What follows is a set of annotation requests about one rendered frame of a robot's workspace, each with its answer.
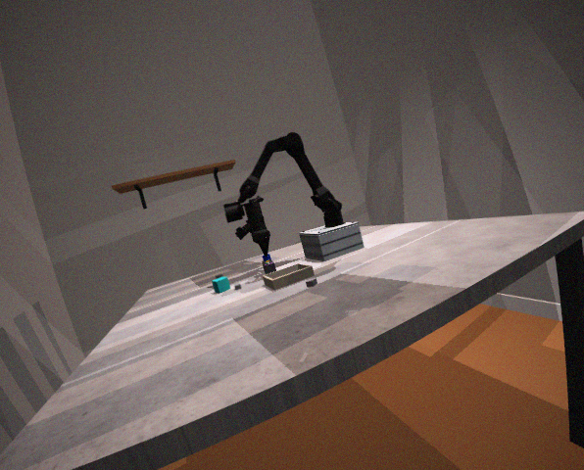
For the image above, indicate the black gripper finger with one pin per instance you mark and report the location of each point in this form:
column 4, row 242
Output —
column 263, row 243

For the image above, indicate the tan shallow tray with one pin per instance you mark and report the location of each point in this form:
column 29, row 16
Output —
column 287, row 276

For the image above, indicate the teal cube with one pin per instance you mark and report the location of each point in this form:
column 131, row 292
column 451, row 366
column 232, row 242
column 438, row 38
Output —
column 221, row 284

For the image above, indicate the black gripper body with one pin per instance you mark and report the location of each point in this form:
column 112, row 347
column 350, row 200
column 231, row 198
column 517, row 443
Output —
column 258, row 225

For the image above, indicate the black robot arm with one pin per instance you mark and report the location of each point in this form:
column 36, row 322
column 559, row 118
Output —
column 293, row 145

